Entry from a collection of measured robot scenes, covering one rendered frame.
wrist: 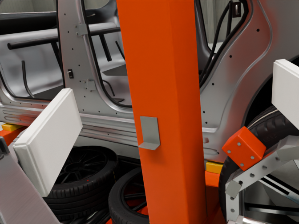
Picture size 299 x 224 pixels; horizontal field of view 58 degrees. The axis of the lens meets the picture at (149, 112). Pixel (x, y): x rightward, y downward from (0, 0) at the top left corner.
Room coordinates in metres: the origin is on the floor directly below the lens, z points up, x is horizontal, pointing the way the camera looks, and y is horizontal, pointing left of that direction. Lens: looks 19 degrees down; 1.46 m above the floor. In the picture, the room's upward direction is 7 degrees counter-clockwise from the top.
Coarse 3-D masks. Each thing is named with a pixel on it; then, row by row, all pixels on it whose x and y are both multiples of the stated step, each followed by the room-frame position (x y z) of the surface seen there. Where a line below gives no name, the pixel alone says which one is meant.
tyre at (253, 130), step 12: (276, 108) 0.82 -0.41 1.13; (252, 120) 0.93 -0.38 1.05; (264, 120) 0.76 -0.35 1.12; (276, 120) 0.70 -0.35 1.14; (288, 120) 0.67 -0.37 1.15; (252, 132) 0.73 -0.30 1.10; (264, 132) 0.70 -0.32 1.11; (276, 132) 0.69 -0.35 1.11; (288, 132) 0.67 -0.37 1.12; (264, 144) 0.70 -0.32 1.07; (228, 156) 0.77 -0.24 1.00; (228, 168) 0.77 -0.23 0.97
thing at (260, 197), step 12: (264, 180) 0.73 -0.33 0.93; (276, 180) 0.71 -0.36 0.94; (252, 192) 0.82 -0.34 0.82; (264, 192) 0.90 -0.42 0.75; (288, 192) 0.69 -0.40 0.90; (252, 204) 0.76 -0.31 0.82; (264, 204) 0.85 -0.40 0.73; (252, 216) 0.76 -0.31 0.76; (264, 216) 0.81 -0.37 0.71; (276, 216) 0.84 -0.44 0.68; (288, 216) 0.86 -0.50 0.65
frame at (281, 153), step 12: (276, 144) 0.65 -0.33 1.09; (288, 144) 0.60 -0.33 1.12; (264, 156) 0.64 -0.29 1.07; (276, 156) 0.61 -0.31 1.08; (288, 156) 0.59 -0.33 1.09; (240, 168) 0.71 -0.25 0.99; (252, 168) 0.64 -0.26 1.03; (264, 168) 0.63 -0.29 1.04; (276, 168) 0.61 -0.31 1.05; (228, 180) 0.70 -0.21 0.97; (240, 180) 0.68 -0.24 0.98; (252, 180) 0.64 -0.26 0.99; (228, 192) 0.68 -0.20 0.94; (240, 192) 0.68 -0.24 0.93; (228, 204) 0.68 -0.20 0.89; (240, 204) 0.68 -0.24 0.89; (228, 216) 0.69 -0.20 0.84
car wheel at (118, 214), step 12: (120, 180) 1.51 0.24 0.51; (132, 180) 1.51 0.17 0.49; (120, 192) 1.38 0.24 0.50; (132, 192) 1.50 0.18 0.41; (144, 192) 1.38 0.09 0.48; (120, 204) 1.27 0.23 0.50; (132, 204) 1.48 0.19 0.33; (144, 204) 1.27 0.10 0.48; (120, 216) 1.17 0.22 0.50; (132, 216) 1.15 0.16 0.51; (144, 216) 1.15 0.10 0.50
